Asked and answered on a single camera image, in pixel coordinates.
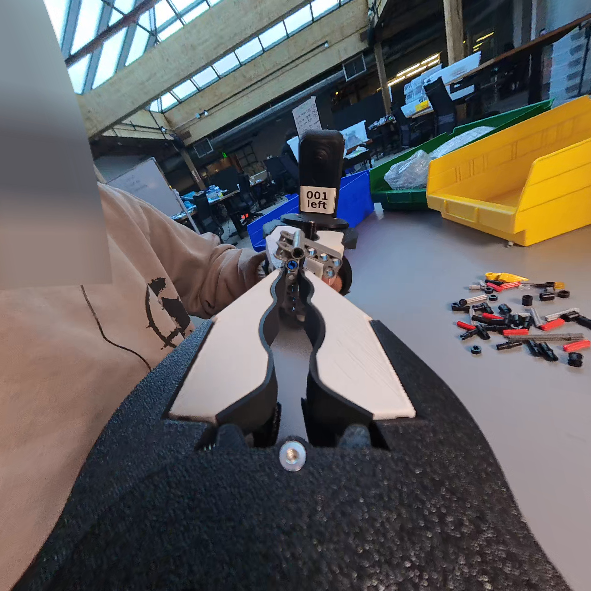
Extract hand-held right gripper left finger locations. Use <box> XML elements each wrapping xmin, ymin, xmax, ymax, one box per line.
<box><xmin>169</xmin><ymin>270</ymin><xmax>282</xmax><ymax>424</ymax></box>

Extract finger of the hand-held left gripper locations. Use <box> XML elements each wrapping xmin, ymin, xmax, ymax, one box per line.
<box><xmin>265</xmin><ymin>227</ymin><xmax>289</xmax><ymax>270</ymax></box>
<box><xmin>319</xmin><ymin>231</ymin><xmax>346</xmax><ymax>264</ymax></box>

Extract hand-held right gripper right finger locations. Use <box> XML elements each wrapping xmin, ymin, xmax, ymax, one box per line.
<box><xmin>305</xmin><ymin>273</ymin><xmax>416</xmax><ymax>421</ymax></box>

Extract grey brick assembly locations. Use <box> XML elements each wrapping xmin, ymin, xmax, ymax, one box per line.
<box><xmin>275</xmin><ymin>231</ymin><xmax>342</xmax><ymax>282</ymax></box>

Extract grey desk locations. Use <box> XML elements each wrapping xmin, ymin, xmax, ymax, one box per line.
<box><xmin>347</xmin><ymin>199</ymin><xmax>591</xmax><ymax>591</ymax></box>

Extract white paper sign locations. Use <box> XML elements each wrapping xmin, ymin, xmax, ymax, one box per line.
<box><xmin>293</xmin><ymin>97</ymin><xmax>322</xmax><ymax>137</ymax></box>

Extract blue plastic bin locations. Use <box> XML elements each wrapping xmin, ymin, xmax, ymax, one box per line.
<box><xmin>248</xmin><ymin>171</ymin><xmax>375</xmax><ymax>252</ymax></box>

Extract black office chair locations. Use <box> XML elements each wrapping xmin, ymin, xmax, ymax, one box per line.
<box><xmin>192</xmin><ymin>192</ymin><xmax>227</xmax><ymax>239</ymax></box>
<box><xmin>236</xmin><ymin>168</ymin><xmax>270</xmax><ymax>211</ymax></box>
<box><xmin>425</xmin><ymin>77</ymin><xmax>458</xmax><ymax>135</ymax></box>

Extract green plastic bin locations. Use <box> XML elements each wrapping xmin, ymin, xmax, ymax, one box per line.
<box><xmin>370</xmin><ymin>100</ymin><xmax>553</xmax><ymax>211</ymax></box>

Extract clear plastic bag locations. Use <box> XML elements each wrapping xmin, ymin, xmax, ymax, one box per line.
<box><xmin>384</xmin><ymin>127</ymin><xmax>495</xmax><ymax>190</ymax></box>

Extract whiteboard on stand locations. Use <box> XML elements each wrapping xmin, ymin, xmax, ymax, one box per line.
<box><xmin>109</xmin><ymin>157</ymin><xmax>199</xmax><ymax>231</ymax></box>

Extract scattered small building pieces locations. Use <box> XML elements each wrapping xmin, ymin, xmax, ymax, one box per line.
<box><xmin>451</xmin><ymin>271</ymin><xmax>591</xmax><ymax>368</ymax></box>

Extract person's beige sweatshirt torso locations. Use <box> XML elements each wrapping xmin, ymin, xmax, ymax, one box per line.
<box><xmin>0</xmin><ymin>277</ymin><xmax>222</xmax><ymax>591</ymax></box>

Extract yellow plastic bin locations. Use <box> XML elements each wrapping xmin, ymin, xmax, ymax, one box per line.
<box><xmin>427</xmin><ymin>95</ymin><xmax>591</xmax><ymax>247</ymax></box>

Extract black microphone cable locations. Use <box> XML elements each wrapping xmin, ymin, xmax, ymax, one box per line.
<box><xmin>82</xmin><ymin>287</ymin><xmax>153</xmax><ymax>372</ymax></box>

